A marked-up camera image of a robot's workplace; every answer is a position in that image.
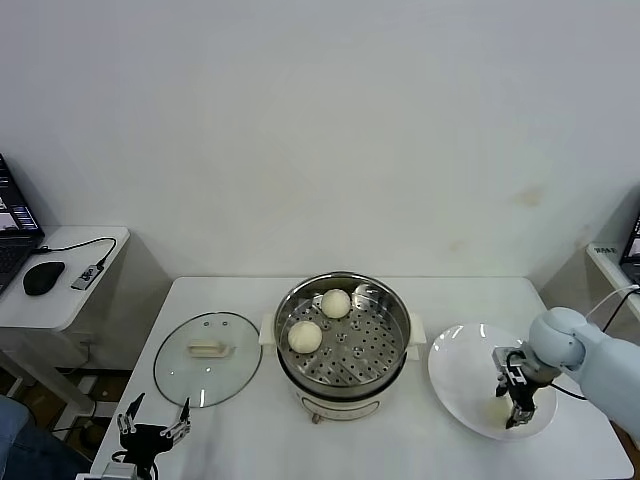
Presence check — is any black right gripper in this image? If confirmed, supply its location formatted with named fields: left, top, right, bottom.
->
left=495, top=357, right=539, bottom=430

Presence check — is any stainless steel steamer basket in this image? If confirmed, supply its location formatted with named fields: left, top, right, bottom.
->
left=258, top=271, right=427, bottom=399

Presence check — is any round glass pot lid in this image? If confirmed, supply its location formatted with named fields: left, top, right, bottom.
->
left=152, top=312, right=264, bottom=410

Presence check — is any white cable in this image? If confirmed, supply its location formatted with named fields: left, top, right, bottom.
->
left=584, top=283, right=640, bottom=321

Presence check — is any white steamed baozi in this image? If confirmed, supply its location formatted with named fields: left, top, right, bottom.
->
left=288, top=321, right=324, bottom=354
left=479, top=399, right=514, bottom=426
left=320, top=288, right=352, bottom=319

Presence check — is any black open laptop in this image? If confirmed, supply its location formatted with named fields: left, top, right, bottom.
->
left=0, top=153, right=46, bottom=296
left=619, top=212, right=640, bottom=281

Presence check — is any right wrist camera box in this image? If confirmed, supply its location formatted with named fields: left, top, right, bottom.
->
left=492, top=345, right=526, bottom=374

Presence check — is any black USB hub cable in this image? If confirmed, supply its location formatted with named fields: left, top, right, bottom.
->
left=32, top=237, right=118, bottom=274

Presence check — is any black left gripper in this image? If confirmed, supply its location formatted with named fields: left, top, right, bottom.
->
left=117, top=393, right=194, bottom=466

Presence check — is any black floor stand bar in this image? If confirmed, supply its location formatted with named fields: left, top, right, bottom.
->
left=53, top=366, right=132, bottom=377

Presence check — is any white round plate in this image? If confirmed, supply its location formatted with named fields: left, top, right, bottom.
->
left=426, top=323, right=559, bottom=442

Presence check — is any black computer mouse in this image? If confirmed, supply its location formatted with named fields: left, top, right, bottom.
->
left=22, top=261, right=66, bottom=296

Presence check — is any brown round floor object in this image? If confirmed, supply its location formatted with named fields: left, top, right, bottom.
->
left=79, top=423, right=104, bottom=449

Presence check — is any thin black cable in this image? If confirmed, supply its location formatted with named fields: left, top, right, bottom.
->
left=602, top=292, right=632, bottom=334

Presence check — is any cream electric cooker base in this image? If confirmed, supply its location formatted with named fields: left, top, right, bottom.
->
left=277, top=344, right=411, bottom=426

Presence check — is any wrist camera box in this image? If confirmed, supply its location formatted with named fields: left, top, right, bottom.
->
left=492, top=345, right=526, bottom=374
left=102, top=462, right=139, bottom=480

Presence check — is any person's leg in blue jeans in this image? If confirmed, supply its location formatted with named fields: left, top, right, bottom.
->
left=0, top=394, right=90, bottom=480

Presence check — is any silver USB hub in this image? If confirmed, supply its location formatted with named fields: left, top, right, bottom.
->
left=70, top=264, right=101, bottom=292

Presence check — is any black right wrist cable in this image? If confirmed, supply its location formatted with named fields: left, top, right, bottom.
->
left=549, top=381, right=587, bottom=400

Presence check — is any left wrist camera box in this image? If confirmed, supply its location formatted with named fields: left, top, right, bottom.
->
left=102, top=462, right=139, bottom=480

